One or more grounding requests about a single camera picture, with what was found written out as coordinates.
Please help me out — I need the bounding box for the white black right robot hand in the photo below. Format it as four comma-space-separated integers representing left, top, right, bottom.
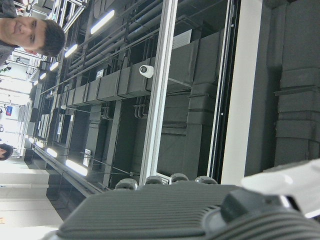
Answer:
44, 157, 320, 240

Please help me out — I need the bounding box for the distant person with dark hair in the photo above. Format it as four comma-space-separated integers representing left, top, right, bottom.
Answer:
0, 143, 14, 161

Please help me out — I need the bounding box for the aluminium frame post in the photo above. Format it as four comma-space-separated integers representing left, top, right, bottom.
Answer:
138, 0, 178, 186

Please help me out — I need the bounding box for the black ventilation duct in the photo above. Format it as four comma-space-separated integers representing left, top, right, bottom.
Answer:
53, 27, 226, 109

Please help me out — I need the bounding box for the white dome security camera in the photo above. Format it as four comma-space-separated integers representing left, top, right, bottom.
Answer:
139, 64, 155, 79

